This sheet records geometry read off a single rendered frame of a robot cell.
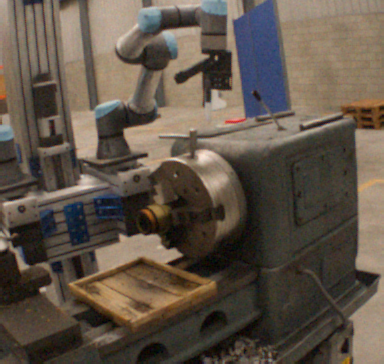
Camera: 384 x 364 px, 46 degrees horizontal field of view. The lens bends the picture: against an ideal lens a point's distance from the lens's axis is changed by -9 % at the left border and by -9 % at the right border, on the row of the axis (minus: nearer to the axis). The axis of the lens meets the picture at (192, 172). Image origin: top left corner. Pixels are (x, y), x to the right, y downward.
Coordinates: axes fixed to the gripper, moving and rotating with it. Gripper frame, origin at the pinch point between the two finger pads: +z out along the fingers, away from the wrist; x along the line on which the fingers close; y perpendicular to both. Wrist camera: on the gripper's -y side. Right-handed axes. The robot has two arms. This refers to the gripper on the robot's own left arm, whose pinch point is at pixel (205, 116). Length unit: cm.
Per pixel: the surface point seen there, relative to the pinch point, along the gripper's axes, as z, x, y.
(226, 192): 19.6, -9.5, 5.8
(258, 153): 9.9, -3.8, 15.4
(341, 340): 90, -1, 57
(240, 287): 50, -14, 11
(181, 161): 12.6, -3.1, -6.8
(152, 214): 25.1, -12.1, -15.1
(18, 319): 38, -48, -49
